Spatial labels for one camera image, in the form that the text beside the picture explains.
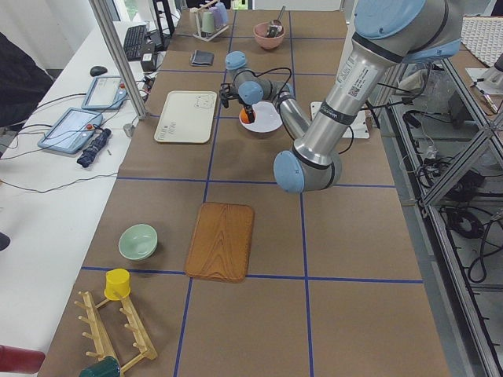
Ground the wooden cutting board tray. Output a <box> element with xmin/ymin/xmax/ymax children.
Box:
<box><xmin>185</xmin><ymin>203</ymin><xmax>255</xmax><ymax>283</ymax></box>

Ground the pink bowl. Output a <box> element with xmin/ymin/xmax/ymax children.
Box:
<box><xmin>253</xmin><ymin>22</ymin><xmax>285</xmax><ymax>50</ymax></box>

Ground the pale green cup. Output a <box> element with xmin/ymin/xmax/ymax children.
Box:
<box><xmin>201</xmin><ymin>11</ymin><xmax>215</xmax><ymax>35</ymax></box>

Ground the folded navy umbrella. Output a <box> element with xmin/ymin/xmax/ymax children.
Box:
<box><xmin>77</xmin><ymin>129</ymin><xmax>112</xmax><ymax>168</ymax></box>

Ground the small black box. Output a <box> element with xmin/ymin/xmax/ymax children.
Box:
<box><xmin>141</xmin><ymin>53</ymin><xmax>157</xmax><ymax>72</ymax></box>

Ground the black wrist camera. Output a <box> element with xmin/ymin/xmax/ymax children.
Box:
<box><xmin>218</xmin><ymin>82</ymin><xmax>239</xmax><ymax>108</ymax></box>

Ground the cream bear print tray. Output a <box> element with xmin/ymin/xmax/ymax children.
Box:
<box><xmin>153</xmin><ymin>90</ymin><xmax>217</xmax><ymax>144</ymax></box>

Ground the black computer mouse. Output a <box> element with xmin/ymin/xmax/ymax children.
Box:
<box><xmin>90</xmin><ymin>66</ymin><xmax>108</xmax><ymax>77</ymax></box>

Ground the folded grey cloth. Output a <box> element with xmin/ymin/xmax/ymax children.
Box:
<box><xmin>190</xmin><ymin>49</ymin><xmax>215</xmax><ymax>67</ymax></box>

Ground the orange mandarin fruit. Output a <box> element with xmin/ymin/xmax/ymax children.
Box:
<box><xmin>240</xmin><ymin>109</ymin><xmax>255</xmax><ymax>124</ymax></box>

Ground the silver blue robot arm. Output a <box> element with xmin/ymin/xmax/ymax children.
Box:
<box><xmin>220</xmin><ymin>1</ymin><xmax>464</xmax><ymax>193</ymax></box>

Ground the blue teach pendant near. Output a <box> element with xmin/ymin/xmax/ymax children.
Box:
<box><xmin>38</xmin><ymin>108</ymin><xmax>103</xmax><ymax>155</ymax></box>

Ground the white round plate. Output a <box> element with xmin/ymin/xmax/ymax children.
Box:
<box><xmin>239</xmin><ymin>101</ymin><xmax>282</xmax><ymax>134</ymax></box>

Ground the dark green cup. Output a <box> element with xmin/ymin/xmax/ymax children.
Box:
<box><xmin>79</xmin><ymin>356</ymin><xmax>121</xmax><ymax>377</ymax></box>

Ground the blue teach pendant far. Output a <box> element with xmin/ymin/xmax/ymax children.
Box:
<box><xmin>81</xmin><ymin>75</ymin><xmax>127</xmax><ymax>112</ymax></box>

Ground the yellow cup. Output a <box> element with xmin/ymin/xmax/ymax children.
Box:
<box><xmin>104</xmin><ymin>269</ymin><xmax>131</xmax><ymax>301</ymax></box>

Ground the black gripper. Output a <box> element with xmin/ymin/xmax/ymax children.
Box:
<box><xmin>238</xmin><ymin>97</ymin><xmax>255</xmax><ymax>123</ymax></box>

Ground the red cup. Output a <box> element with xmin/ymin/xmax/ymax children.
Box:
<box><xmin>1</xmin><ymin>345</ymin><xmax>46</xmax><ymax>375</ymax></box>

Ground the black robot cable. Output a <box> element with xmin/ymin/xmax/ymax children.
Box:
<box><xmin>251</xmin><ymin>67</ymin><xmax>296</xmax><ymax>99</ymax></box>

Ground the mint green bowl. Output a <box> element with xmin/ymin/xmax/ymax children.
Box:
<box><xmin>118</xmin><ymin>224</ymin><xmax>158</xmax><ymax>261</ymax></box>

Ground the small metal cylinder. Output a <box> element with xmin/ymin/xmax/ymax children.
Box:
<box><xmin>123</xmin><ymin>123</ymin><xmax>134</xmax><ymax>137</ymax></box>

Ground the metal scoop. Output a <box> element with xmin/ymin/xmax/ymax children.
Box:
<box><xmin>266</xmin><ymin>5</ymin><xmax>286</xmax><ymax>38</ymax></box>

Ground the wooden cup rack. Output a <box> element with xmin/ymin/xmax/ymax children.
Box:
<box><xmin>74</xmin><ymin>291</ymin><xmax>159</xmax><ymax>376</ymax></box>

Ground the blue teach pendant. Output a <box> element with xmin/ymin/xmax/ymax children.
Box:
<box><xmin>81</xmin><ymin>75</ymin><xmax>127</xmax><ymax>112</ymax></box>
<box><xmin>38</xmin><ymin>108</ymin><xmax>103</xmax><ymax>155</ymax></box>

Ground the lavender cup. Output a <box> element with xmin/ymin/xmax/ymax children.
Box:
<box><xmin>209</xmin><ymin>2</ymin><xmax>228</xmax><ymax>27</ymax></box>

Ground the wooden cup stand far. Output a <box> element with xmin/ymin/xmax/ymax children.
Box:
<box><xmin>189</xmin><ymin>0</ymin><xmax>229</xmax><ymax>42</ymax></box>

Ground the black keyboard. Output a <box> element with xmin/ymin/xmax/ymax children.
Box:
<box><xmin>123</xmin><ymin>24</ymin><xmax>147</xmax><ymax>61</ymax></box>

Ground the aluminium frame post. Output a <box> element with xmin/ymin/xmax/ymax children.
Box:
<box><xmin>89</xmin><ymin>0</ymin><xmax>147</xmax><ymax>120</ymax></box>

